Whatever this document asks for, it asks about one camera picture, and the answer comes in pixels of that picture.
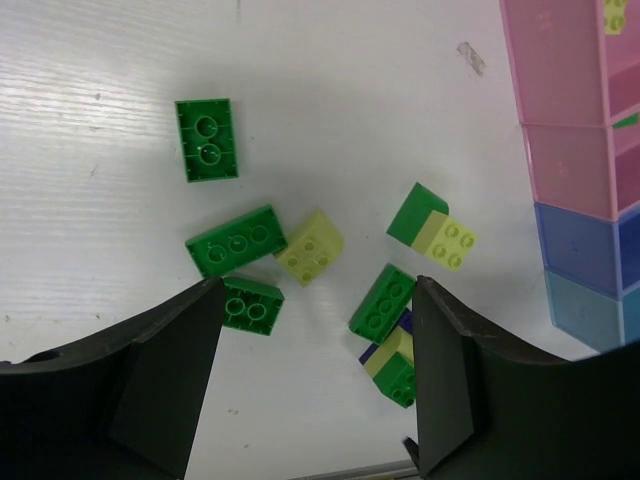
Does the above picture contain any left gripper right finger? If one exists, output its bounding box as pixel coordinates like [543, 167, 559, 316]
[404, 276, 639, 479]

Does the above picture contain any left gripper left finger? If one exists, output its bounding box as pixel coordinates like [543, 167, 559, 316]
[1, 278, 225, 479]

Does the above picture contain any green yellow blue lego stack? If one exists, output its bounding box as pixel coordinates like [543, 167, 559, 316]
[359, 308, 416, 408]

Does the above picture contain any green and yellow lego stack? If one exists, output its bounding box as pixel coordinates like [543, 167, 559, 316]
[386, 182, 476, 272]

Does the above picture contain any small green lego piece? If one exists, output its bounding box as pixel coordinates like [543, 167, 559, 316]
[613, 113, 639, 130]

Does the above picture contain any green narrow lego brick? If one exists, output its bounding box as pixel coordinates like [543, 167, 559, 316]
[348, 264, 415, 345]

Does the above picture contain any light blue container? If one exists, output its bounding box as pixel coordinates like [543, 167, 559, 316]
[545, 271, 639, 353]

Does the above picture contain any green small lego upside down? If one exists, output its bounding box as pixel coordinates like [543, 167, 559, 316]
[223, 276, 285, 336]

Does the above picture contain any dark blue container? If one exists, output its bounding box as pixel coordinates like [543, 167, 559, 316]
[535, 203, 639, 300]

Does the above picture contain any green long lego brick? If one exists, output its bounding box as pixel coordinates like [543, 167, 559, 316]
[185, 204, 288, 277]

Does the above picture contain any yellow lego brick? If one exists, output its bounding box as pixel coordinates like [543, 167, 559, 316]
[275, 208, 344, 287]

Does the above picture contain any small pink container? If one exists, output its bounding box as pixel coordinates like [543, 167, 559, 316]
[522, 123, 639, 221]

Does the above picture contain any large pink container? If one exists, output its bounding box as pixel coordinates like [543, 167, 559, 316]
[500, 0, 639, 127]

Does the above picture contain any aluminium front rail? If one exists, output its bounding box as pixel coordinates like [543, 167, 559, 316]
[295, 460, 420, 480]

